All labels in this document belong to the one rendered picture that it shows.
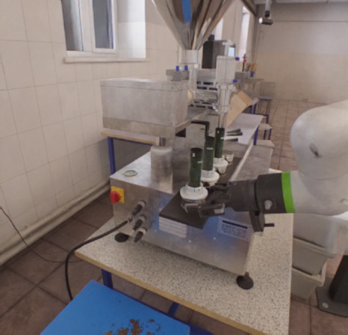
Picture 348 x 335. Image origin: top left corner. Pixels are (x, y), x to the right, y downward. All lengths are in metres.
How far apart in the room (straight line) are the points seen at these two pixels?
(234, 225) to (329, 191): 0.29
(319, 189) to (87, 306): 0.83
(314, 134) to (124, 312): 0.81
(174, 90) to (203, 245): 0.47
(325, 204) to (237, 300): 0.42
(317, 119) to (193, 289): 0.60
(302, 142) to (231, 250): 0.43
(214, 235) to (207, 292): 0.18
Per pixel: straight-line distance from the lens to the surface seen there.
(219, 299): 0.82
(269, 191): 0.55
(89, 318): 0.98
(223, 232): 0.74
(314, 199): 0.54
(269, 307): 0.84
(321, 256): 1.66
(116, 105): 0.77
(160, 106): 0.68
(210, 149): 0.68
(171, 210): 0.64
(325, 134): 0.45
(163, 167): 0.74
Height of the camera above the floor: 1.40
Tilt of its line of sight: 23 degrees down
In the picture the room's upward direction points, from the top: 1 degrees clockwise
